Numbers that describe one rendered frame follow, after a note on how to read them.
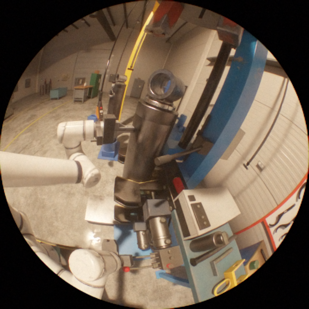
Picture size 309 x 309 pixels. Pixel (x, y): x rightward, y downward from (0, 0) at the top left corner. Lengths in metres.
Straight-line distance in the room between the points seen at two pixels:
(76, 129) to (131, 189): 0.45
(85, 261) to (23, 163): 0.26
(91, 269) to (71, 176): 0.27
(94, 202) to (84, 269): 1.33
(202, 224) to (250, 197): 1.82
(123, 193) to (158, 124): 0.43
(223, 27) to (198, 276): 1.08
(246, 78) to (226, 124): 0.33
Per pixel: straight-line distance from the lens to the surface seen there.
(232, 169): 2.40
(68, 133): 0.45
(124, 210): 1.10
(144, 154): 0.54
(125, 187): 0.66
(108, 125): 0.46
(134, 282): 1.65
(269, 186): 2.15
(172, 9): 0.82
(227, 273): 0.77
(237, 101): 0.69
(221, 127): 0.68
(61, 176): 0.35
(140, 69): 11.21
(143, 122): 0.47
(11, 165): 0.33
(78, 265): 0.30
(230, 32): 0.58
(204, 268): 0.66
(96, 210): 1.51
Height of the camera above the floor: 1.55
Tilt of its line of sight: 35 degrees down
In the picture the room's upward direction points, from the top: 22 degrees clockwise
